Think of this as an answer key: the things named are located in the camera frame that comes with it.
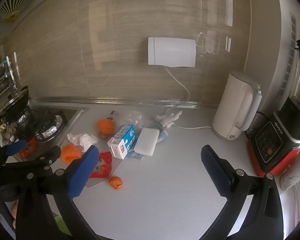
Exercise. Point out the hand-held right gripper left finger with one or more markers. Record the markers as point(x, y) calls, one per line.
point(82, 172)

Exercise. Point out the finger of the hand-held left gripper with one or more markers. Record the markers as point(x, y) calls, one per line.
point(40, 161)
point(16, 147)

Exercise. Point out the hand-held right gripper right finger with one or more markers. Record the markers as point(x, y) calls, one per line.
point(215, 172)

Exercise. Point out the orange foam fruit net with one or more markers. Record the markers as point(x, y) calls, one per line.
point(71, 153)
point(105, 127)

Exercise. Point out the small red packet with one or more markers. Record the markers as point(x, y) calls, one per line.
point(27, 151)

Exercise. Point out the pile of dirty dishes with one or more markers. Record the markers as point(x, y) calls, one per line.
point(5, 133)

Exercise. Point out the red snack packet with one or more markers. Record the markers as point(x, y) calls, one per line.
point(102, 167)

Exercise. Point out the white crumpled tissue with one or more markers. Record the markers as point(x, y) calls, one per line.
point(81, 140)

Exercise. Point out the orange peel piece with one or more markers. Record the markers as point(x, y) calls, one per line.
point(115, 182)

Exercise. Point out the gas stove with foil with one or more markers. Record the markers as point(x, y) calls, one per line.
point(50, 123)

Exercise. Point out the small brown nut shell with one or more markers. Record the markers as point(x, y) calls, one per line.
point(103, 135)

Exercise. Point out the black pan with lid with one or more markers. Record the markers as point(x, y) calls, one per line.
point(15, 102)

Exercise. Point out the blue white milk carton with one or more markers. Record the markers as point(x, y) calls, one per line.
point(122, 142)

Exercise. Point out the red black blender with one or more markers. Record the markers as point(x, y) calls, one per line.
point(270, 145)

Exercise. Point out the white electric kettle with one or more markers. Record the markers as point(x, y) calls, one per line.
point(235, 105)

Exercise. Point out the white rectangular foam block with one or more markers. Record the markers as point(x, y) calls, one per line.
point(146, 142)

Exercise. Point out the white crumpled glove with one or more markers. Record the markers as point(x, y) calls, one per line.
point(167, 118)

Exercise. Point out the metal dish rack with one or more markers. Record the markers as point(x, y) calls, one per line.
point(2, 75)

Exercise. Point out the clear plastic bag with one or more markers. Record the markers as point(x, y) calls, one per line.
point(132, 117)

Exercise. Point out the white floral mug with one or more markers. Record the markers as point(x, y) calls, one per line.
point(290, 177)

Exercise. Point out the white tall appliance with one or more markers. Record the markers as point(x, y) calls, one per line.
point(285, 55)

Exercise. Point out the white wall-mounted unit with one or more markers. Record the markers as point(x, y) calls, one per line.
point(171, 52)

